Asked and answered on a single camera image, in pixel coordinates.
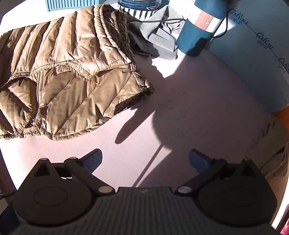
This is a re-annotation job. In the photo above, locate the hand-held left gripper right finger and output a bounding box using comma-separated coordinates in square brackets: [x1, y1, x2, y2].
[176, 148, 263, 196]

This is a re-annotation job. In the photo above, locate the light blue printed carton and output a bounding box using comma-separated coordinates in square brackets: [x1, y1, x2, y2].
[206, 0, 289, 113]

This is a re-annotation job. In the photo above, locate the blue tumbler with white label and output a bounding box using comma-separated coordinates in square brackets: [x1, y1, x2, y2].
[176, 0, 228, 57]

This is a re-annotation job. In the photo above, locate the brown puffer jacket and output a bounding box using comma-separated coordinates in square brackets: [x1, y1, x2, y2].
[0, 4, 156, 141]

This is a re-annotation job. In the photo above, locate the orange printed box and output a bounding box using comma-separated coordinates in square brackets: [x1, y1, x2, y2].
[274, 106, 289, 127]

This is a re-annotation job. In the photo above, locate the blue white striped container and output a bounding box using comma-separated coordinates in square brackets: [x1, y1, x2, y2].
[116, 0, 162, 22]

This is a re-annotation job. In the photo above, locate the blue ribbed box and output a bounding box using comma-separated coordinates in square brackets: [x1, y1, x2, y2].
[45, 0, 106, 12]

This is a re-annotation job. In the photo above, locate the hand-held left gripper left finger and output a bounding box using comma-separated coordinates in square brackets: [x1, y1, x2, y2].
[33, 148, 114, 195]

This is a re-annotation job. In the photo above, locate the black cable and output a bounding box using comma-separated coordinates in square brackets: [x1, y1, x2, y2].
[129, 10, 229, 39]

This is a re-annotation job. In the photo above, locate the grey cloth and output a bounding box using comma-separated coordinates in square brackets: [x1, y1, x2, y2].
[126, 5, 188, 60]

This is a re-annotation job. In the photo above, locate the beige garment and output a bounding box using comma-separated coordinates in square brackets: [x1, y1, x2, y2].
[246, 117, 289, 179]

